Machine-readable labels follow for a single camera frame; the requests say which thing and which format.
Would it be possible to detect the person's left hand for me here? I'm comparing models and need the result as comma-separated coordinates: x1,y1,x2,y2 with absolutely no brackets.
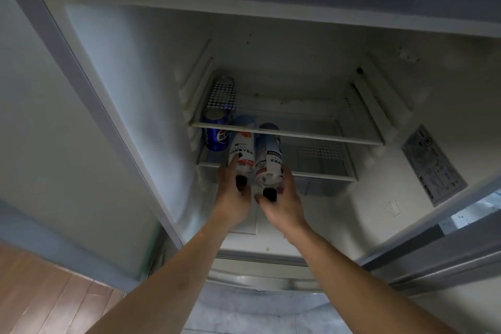
213,156,252,229

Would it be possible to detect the grey information sticker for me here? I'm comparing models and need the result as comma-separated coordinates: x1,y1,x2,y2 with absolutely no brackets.
402,124,469,207

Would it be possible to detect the person's right forearm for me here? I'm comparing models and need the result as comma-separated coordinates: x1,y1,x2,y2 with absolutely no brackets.
280,222,460,334

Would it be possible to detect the clear bottle with dark label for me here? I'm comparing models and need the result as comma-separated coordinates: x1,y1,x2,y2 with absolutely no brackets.
254,123,284,202

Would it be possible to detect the blue soda can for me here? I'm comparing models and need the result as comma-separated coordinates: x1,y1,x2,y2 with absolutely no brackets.
201,106,236,152

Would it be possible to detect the person's right hand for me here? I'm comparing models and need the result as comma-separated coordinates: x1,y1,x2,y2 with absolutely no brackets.
254,163,310,233

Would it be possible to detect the silver lower refrigerator drawer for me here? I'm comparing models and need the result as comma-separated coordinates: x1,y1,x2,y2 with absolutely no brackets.
204,255,325,294

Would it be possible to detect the clear bottle with orange label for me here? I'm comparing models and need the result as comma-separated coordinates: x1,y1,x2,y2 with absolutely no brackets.
228,115,257,191

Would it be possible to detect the person's left forearm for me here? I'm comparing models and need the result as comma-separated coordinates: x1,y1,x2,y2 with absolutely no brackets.
84,216,235,334

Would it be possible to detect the glass refrigerator shelf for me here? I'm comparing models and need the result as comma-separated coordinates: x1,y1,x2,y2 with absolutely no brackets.
197,138,358,182
189,87,385,146

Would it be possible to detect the white refrigerator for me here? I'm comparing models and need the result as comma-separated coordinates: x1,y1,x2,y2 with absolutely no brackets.
0,0,501,299

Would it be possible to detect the white dotted drink can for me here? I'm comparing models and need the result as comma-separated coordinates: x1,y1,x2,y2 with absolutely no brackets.
206,75,238,111

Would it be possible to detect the white refrigerator door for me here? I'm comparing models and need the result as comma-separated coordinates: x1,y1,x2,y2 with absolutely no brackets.
360,185,501,295

